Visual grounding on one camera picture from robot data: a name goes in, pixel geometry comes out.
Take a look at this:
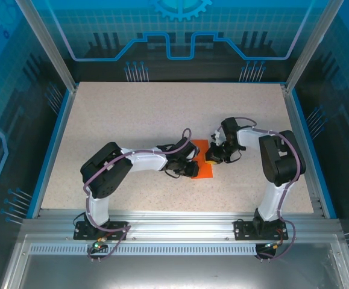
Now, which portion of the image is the sheet metal tray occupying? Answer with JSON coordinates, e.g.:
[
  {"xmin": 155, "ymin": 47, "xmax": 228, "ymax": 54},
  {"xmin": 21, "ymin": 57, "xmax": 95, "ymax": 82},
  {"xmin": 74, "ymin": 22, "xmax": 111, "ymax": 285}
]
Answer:
[{"xmin": 0, "ymin": 234, "xmax": 349, "ymax": 289}]

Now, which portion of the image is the cable connector with light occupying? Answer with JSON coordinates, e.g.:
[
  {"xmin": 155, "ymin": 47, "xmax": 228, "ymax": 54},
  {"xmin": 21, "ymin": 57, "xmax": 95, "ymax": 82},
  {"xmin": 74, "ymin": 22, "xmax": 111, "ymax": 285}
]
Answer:
[
  {"xmin": 263, "ymin": 239, "xmax": 284, "ymax": 251},
  {"xmin": 91, "ymin": 237, "xmax": 108, "ymax": 253}
]

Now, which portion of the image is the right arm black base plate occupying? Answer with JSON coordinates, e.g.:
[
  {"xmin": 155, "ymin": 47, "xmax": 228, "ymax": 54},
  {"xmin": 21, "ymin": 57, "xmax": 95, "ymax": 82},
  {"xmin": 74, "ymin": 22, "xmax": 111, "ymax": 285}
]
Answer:
[{"xmin": 233, "ymin": 219, "xmax": 290, "ymax": 241}]

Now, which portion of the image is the aluminium frame post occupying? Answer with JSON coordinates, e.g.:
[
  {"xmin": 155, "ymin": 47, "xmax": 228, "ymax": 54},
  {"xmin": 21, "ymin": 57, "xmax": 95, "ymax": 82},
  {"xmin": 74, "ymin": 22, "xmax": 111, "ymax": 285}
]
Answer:
[
  {"xmin": 14, "ymin": 0, "xmax": 79, "ymax": 93},
  {"xmin": 283, "ymin": 0, "xmax": 346, "ymax": 93}
]

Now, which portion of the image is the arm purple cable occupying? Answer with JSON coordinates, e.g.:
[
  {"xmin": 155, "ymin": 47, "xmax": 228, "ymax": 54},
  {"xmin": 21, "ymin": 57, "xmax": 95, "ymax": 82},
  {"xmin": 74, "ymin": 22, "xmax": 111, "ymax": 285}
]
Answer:
[
  {"xmin": 215, "ymin": 116, "xmax": 302, "ymax": 262},
  {"xmin": 83, "ymin": 128, "xmax": 192, "ymax": 263}
]

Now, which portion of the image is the left cable connector with light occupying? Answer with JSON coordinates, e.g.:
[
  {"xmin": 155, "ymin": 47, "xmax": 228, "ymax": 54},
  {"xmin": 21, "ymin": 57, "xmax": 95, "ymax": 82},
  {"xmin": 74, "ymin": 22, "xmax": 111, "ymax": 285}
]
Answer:
[{"xmin": 91, "ymin": 237, "xmax": 108, "ymax": 253}]

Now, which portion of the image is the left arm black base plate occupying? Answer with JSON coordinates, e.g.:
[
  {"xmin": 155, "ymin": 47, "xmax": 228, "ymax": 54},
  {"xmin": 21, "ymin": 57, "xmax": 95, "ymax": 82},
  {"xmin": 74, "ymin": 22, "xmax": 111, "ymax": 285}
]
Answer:
[{"xmin": 73, "ymin": 220, "xmax": 129, "ymax": 241}]

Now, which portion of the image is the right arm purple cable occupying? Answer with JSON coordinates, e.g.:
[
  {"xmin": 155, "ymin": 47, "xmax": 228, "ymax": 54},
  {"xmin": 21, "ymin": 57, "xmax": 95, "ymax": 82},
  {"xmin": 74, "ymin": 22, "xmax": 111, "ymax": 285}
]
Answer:
[{"xmin": 215, "ymin": 116, "xmax": 302, "ymax": 262}]

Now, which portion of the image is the orange paper sheet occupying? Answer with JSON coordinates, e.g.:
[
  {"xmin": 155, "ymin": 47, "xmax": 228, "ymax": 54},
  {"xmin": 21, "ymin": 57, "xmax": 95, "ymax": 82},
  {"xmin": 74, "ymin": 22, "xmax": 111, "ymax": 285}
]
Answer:
[{"xmin": 190, "ymin": 138, "xmax": 215, "ymax": 181}]

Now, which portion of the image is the right cable connector with light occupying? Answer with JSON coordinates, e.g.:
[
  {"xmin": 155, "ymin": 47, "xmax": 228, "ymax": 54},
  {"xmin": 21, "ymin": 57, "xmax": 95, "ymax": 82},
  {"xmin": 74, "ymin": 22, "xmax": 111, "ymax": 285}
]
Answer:
[{"xmin": 263, "ymin": 239, "xmax": 284, "ymax": 251}]

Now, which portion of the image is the blue table side trim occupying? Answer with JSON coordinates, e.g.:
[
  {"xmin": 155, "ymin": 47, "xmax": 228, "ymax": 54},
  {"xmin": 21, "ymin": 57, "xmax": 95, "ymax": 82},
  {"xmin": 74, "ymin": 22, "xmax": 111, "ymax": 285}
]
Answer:
[
  {"xmin": 26, "ymin": 89, "xmax": 75, "ymax": 219},
  {"xmin": 290, "ymin": 90, "xmax": 338, "ymax": 219}
]

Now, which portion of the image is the aluminium mounting rail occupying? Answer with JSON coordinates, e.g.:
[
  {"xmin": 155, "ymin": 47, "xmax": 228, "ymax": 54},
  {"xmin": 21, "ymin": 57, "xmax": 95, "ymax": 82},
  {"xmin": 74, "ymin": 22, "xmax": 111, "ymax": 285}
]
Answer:
[{"xmin": 22, "ymin": 210, "xmax": 342, "ymax": 241}]

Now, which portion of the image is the slotted grey cable duct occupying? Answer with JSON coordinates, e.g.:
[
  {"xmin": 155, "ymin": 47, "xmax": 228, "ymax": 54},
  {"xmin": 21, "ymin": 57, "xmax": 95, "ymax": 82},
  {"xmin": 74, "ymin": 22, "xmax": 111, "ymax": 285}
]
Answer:
[{"xmin": 28, "ymin": 244, "xmax": 283, "ymax": 256}]

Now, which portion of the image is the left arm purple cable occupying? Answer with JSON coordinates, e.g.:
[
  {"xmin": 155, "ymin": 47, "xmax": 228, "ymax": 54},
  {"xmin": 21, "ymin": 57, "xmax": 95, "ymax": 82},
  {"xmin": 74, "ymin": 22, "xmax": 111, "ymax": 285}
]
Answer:
[{"xmin": 83, "ymin": 128, "xmax": 192, "ymax": 263}]

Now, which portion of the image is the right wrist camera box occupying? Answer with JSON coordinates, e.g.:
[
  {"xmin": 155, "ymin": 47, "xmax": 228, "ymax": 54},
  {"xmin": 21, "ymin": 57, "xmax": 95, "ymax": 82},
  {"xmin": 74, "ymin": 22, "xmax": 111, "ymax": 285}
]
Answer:
[{"xmin": 211, "ymin": 128, "xmax": 225, "ymax": 148}]

